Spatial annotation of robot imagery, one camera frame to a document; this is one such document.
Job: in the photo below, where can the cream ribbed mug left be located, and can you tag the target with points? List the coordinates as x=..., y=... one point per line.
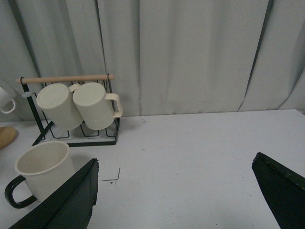
x=56, y=101

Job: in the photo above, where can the wooden mug tree stand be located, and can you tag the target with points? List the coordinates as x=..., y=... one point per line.
x=7, y=136

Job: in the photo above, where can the cream ribbed mug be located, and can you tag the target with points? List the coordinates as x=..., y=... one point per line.
x=56, y=101
x=97, y=107

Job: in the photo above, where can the white mug on tree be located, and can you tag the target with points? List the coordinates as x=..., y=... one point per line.
x=7, y=96

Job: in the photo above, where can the smiley cup black handle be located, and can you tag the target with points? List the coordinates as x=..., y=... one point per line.
x=44, y=168

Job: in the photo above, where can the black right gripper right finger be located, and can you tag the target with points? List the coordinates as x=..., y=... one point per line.
x=283, y=190

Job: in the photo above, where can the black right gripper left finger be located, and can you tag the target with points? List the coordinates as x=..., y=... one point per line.
x=70, y=206

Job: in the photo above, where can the cream ribbed mug right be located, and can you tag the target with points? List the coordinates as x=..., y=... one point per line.
x=97, y=107

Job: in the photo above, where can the black wire mug rack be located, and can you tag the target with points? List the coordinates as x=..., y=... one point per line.
x=80, y=136

